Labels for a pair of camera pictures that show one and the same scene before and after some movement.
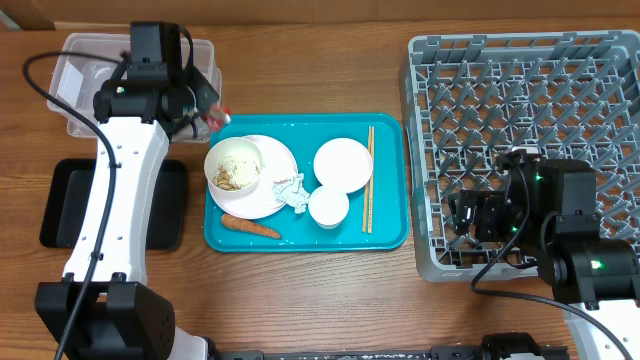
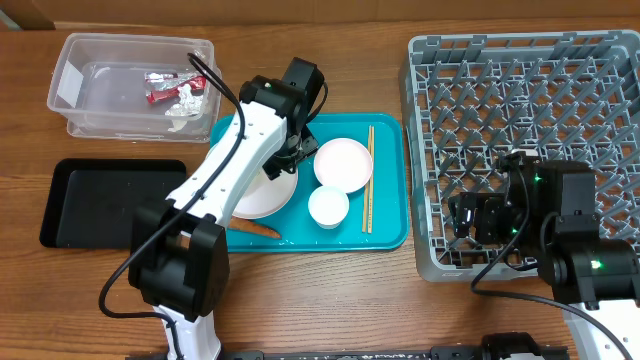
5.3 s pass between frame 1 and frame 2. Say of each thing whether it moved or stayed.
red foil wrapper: moved
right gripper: stayed
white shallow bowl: stayed
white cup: stayed
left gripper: moved
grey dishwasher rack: stayed
